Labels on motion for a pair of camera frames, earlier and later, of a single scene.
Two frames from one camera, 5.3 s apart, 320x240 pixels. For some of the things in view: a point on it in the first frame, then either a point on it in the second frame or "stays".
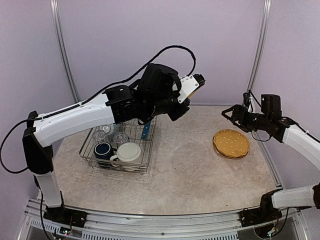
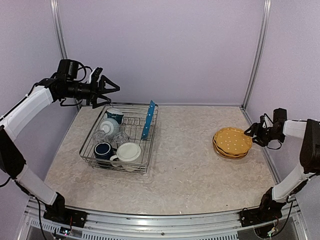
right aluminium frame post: (262, 46) stays
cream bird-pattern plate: (225, 155) stays
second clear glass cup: (120, 138) stays
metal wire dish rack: (125, 147) stays
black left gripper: (176, 114) → (95, 92)
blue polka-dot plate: (146, 129) stays
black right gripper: (238, 108) → (256, 127)
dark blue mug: (103, 150) stays
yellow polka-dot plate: (193, 92) → (232, 140)
